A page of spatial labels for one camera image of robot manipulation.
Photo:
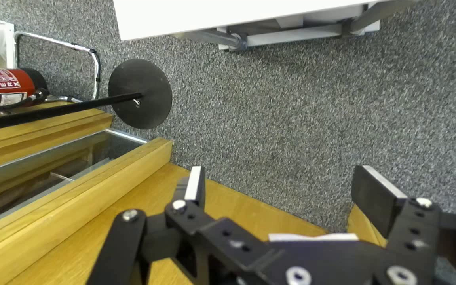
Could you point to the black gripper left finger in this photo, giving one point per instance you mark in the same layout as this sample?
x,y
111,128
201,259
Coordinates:
x,y
196,185

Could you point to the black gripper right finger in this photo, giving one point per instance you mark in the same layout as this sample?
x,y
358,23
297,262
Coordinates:
x,y
378,199

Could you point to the light wooden door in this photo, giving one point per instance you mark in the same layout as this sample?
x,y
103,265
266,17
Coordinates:
x,y
232,207

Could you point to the white appliance base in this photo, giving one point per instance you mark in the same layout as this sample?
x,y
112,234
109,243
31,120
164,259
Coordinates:
x,y
212,17

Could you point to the red fire extinguisher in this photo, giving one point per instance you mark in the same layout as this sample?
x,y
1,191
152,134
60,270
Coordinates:
x,y
0,85

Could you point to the wooden frame with glass panel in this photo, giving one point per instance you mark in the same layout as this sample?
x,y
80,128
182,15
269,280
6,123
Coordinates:
x,y
79,196

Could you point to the white metal tube frame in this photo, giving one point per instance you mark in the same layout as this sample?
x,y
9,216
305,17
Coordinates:
x,y
96,74

